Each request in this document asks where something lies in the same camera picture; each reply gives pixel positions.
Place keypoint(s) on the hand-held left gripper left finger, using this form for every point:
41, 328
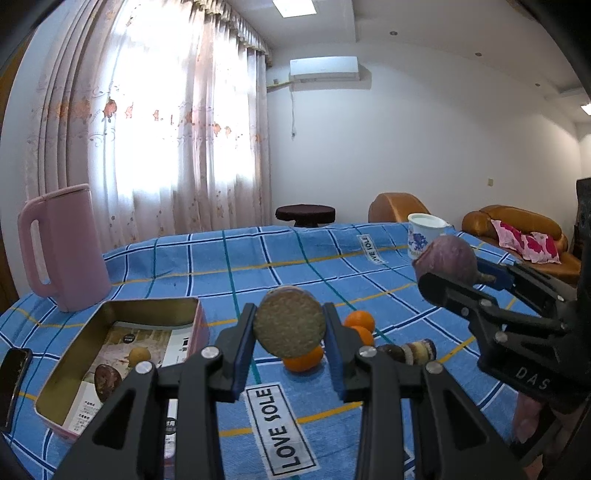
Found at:
243, 364

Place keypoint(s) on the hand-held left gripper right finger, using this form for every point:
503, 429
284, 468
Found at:
340, 364

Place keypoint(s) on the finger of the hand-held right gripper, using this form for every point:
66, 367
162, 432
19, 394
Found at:
501, 276
461, 295

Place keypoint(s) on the orange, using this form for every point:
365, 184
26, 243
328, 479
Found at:
358, 319
304, 363
364, 336

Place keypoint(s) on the dark round fruit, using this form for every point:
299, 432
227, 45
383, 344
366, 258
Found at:
392, 353

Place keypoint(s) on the brown kiwi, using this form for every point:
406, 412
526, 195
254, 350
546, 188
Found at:
288, 323

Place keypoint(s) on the pink tin box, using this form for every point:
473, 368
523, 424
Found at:
152, 314

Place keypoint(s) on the red floral pillow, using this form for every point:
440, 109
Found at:
531, 242

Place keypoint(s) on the brown leather sofa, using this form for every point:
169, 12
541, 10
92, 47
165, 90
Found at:
480, 224

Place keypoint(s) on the white mug with blue print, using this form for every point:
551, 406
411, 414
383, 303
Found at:
418, 235

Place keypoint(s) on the printed paper sheet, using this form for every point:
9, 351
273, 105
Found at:
152, 341

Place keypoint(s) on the small yellow fruit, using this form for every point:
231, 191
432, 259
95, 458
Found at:
139, 355

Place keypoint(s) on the blue plaid tablecloth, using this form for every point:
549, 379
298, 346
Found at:
323, 258

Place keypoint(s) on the brown wooden chair back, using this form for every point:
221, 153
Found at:
397, 207

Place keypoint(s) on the purple passion fruit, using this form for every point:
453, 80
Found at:
108, 381

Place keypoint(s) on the dark round stool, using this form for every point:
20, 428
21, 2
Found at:
304, 213

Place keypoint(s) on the square ceiling light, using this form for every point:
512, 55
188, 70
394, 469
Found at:
586, 109
293, 8

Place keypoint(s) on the pink kettle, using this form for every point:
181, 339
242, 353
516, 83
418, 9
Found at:
74, 249

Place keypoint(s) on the black phone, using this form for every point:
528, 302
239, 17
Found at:
14, 387

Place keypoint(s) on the sheer floral curtain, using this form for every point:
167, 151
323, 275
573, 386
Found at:
184, 138

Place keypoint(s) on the white air conditioner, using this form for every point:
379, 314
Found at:
323, 68

